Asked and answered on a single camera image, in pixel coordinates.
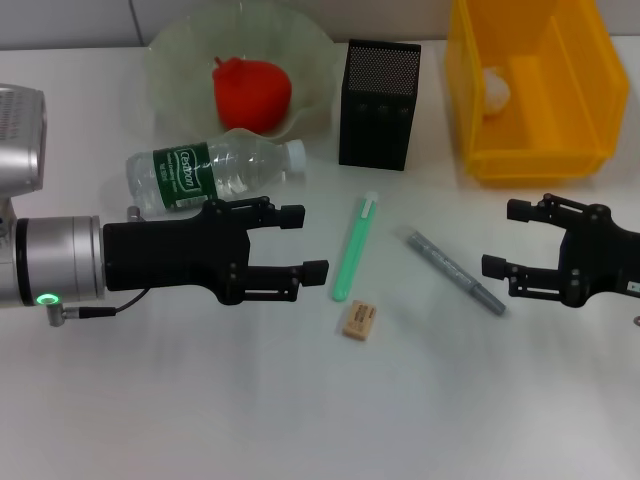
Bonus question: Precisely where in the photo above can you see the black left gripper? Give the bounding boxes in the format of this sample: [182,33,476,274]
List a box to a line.
[102,196,330,306]

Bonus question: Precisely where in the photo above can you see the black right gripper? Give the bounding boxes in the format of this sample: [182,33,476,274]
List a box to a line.
[480,193,640,309]

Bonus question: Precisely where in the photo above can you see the clear green-label water bottle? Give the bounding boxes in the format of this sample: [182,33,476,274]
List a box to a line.
[124,139,307,219]

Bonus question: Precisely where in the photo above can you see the white paper ball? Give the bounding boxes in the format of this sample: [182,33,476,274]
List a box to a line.
[480,67,512,117]

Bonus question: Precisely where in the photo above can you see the red apple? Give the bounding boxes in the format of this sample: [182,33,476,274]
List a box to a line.
[212,55,294,134]

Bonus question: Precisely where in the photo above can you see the grey marker pen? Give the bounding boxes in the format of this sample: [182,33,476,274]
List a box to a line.
[395,224,507,317]

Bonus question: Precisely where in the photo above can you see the beige eraser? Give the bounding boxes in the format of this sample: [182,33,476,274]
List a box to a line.
[341,299,378,343]

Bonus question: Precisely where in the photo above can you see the black mesh pen holder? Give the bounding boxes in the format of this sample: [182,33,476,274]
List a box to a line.
[338,38,423,172]

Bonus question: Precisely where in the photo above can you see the translucent wavy fruit plate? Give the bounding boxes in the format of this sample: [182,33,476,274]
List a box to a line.
[144,0,337,146]

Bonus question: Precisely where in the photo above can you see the yellow plastic bin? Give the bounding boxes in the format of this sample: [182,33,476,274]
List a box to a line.
[444,0,631,189]

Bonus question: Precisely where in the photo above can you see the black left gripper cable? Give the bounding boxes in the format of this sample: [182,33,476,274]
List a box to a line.
[45,287,149,327]

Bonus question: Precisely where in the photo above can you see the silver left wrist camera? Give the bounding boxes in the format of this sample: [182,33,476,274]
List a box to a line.
[0,84,47,221]

